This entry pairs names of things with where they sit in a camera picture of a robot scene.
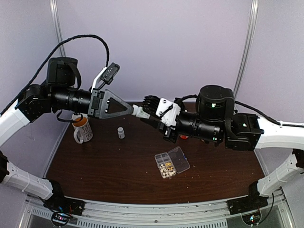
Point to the shorter small white bottle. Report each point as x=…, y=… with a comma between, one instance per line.
x=139, y=112

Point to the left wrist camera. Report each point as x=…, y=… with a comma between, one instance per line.
x=105, y=76

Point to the left aluminium frame post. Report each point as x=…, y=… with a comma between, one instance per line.
x=56, y=21

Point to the front aluminium rail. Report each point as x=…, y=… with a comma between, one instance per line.
x=212, y=214

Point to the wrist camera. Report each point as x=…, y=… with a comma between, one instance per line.
x=163, y=109
x=105, y=76

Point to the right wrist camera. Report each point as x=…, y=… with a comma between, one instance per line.
x=163, y=109

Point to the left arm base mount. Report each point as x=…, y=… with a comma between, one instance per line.
x=62, y=208

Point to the clear plastic pill organizer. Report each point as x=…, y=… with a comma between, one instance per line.
x=177, y=157

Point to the right aluminium frame post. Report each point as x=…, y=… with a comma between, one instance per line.
x=251, y=27

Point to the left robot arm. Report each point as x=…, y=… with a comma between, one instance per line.
x=60, y=91

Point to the aluminium frame post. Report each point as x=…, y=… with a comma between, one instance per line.
x=56, y=21
x=251, y=27

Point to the orange pill bottle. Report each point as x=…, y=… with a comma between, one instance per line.
x=183, y=136

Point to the beige pills in organizer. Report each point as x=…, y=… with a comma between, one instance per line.
x=168, y=175

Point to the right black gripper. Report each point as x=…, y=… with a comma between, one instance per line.
x=164, y=128

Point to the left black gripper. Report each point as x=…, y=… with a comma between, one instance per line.
x=96, y=102

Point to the white floral mug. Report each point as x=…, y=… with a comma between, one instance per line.
x=82, y=130

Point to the white pills in organizer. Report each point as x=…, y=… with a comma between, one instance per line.
x=163, y=168

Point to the yellow pills in organizer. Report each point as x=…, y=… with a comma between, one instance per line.
x=169, y=166

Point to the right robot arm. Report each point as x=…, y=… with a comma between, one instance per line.
x=215, y=121

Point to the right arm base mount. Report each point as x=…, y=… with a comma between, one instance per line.
x=253, y=201

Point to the taller small white bottle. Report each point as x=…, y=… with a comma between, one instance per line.
x=120, y=132

